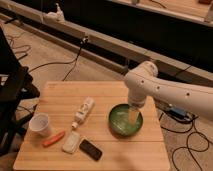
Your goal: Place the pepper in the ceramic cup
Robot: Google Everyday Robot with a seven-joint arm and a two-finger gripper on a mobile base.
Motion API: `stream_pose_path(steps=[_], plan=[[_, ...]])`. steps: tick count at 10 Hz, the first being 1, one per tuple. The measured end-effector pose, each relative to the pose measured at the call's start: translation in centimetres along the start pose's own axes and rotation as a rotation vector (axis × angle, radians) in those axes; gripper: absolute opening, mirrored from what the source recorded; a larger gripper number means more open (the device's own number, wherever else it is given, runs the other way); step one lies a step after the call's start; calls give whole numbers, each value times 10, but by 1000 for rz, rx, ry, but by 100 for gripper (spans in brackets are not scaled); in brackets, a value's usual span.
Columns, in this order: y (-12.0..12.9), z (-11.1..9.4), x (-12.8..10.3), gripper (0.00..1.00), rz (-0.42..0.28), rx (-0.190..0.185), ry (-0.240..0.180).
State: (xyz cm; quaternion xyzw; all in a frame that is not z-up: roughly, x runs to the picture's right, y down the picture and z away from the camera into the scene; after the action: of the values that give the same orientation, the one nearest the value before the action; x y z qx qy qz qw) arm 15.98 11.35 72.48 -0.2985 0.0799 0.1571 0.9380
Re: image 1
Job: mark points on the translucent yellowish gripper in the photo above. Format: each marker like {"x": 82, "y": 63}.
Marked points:
{"x": 133, "y": 114}

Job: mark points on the orange red pepper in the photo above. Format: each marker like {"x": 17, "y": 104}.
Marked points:
{"x": 53, "y": 139}

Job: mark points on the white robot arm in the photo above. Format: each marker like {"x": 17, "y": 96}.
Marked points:
{"x": 142, "y": 81}

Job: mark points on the green ceramic bowl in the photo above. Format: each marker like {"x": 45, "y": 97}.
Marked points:
{"x": 119, "y": 122}

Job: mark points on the white squeeze bottle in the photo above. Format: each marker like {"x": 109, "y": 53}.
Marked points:
{"x": 82, "y": 112}

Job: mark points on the blue power box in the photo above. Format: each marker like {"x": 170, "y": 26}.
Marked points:
{"x": 178, "y": 114}

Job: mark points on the black smartphone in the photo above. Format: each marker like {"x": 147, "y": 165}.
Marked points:
{"x": 90, "y": 149}

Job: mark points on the clear plastic packet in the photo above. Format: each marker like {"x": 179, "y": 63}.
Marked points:
{"x": 71, "y": 142}

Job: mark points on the black chair frame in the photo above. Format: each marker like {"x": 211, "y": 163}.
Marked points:
{"x": 18, "y": 86}

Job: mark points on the white object on rail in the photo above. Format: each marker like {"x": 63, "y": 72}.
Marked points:
{"x": 58, "y": 15}

